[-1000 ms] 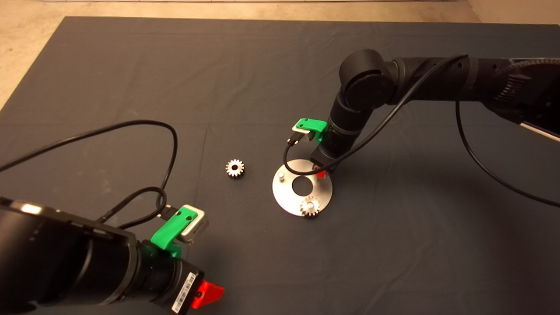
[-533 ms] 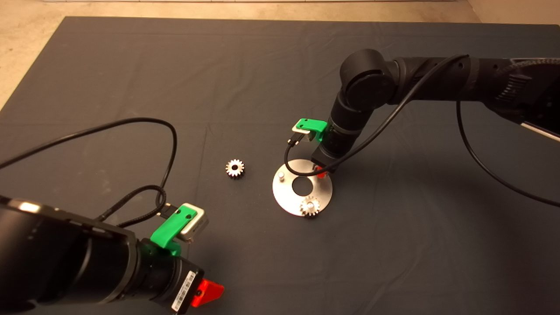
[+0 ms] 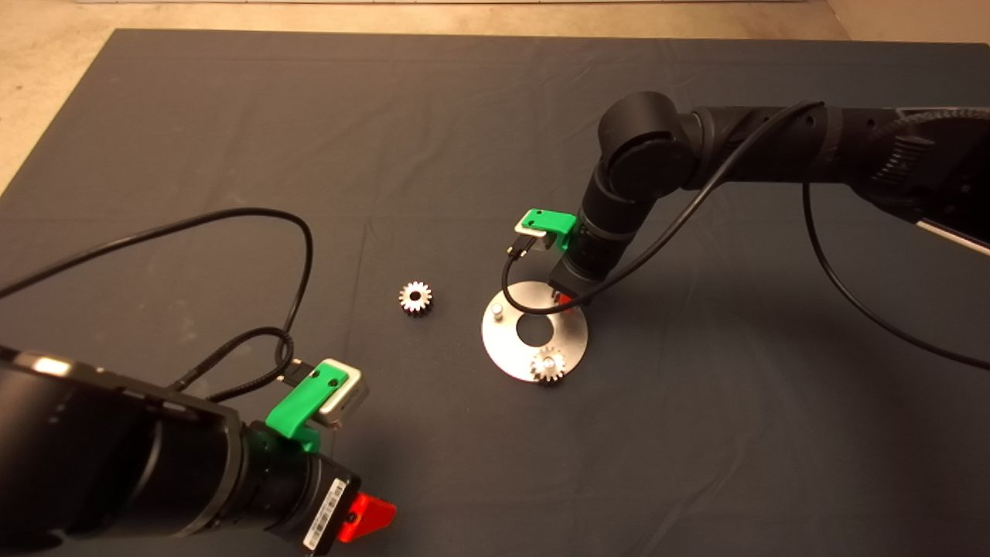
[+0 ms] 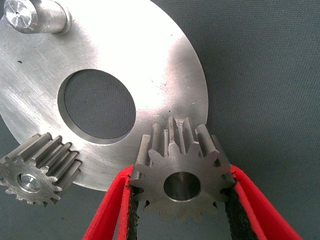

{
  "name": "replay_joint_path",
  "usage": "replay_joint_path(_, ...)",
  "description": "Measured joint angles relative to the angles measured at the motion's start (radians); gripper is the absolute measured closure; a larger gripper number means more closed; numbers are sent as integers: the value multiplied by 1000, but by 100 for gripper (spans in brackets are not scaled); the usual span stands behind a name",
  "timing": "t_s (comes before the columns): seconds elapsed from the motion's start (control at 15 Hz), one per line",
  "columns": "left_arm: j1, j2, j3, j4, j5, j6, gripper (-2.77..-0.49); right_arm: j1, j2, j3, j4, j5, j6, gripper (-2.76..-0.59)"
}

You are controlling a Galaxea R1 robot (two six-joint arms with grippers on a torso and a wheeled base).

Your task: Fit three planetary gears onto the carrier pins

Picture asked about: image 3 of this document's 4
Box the green left camera mount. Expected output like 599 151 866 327
265 364 349 453

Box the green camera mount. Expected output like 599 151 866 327
265 364 349 453
520 209 578 252

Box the dark grey table cloth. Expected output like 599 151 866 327
0 29 990 557

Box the black right camera cable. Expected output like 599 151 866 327
501 101 990 372

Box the small steel planetary gear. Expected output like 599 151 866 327
398 281 434 316
530 346 568 384

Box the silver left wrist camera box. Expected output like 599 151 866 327
313 358 369 426

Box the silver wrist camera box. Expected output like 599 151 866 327
514 220 558 248
313 358 369 426

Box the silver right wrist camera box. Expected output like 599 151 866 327
514 220 558 248

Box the round metal carrier plate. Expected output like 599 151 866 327
481 281 589 383

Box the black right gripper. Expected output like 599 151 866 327
549 259 612 306

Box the black left camera cable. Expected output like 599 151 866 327
0 207 314 388

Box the green right camera mount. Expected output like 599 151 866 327
520 209 578 252

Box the black camera cable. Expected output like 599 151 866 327
0 207 314 388
501 101 990 372

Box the thin black braided cable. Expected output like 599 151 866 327
170 326 296 403

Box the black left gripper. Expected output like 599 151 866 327
298 456 398 554

